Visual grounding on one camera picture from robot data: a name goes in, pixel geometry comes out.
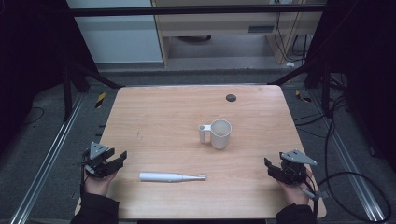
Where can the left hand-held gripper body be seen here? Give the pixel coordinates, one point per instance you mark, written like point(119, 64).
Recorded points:
point(95, 165)

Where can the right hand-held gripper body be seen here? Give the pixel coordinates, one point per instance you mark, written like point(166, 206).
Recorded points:
point(294, 171)

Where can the light wooden desk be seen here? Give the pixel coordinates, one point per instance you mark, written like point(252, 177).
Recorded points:
point(218, 25)

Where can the white cabinet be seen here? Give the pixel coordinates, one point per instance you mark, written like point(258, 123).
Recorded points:
point(118, 37)

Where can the yellow black striped floor marker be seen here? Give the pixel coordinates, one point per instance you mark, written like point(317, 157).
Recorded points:
point(100, 100)
point(302, 97)

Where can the small white floor object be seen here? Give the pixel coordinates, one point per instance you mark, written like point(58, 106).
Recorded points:
point(290, 64)

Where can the person's left hand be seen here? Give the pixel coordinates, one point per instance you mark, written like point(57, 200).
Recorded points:
point(98, 186)

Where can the person's right hand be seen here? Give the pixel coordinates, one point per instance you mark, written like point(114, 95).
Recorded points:
point(295, 194)

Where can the black metal stand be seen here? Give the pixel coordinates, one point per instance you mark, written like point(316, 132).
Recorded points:
point(326, 90)
point(67, 93)

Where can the white electric toothbrush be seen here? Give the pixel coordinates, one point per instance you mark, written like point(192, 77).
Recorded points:
point(165, 177)

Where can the black horizontal bar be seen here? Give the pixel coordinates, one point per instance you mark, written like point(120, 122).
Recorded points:
point(186, 10)

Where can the aluminium floor rail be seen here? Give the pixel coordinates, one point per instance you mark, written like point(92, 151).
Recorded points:
point(46, 161)
point(351, 168)

